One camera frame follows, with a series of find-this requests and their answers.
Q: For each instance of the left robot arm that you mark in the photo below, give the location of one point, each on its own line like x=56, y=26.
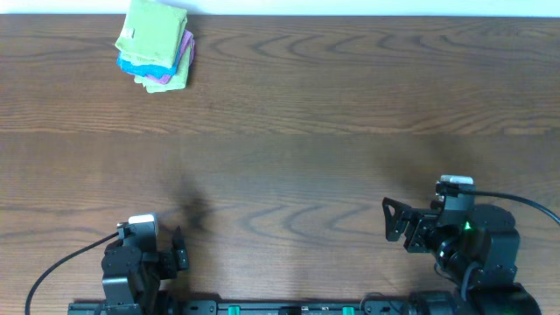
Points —
x=133, y=269

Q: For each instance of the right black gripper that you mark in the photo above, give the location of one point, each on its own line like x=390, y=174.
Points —
x=423, y=220

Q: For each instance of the folded light green cloth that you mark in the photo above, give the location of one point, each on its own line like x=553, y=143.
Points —
x=177, y=82

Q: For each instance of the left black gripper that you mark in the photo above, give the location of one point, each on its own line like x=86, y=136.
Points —
x=175, y=262

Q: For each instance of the folded blue cloth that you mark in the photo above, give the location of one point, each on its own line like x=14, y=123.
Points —
x=149, y=70

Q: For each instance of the green microfiber cloth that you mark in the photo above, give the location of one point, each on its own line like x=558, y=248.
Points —
x=151, y=33

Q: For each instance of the folded purple cloth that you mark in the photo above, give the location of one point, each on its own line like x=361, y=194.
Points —
x=184, y=52

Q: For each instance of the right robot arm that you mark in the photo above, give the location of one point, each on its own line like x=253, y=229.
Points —
x=474, y=245

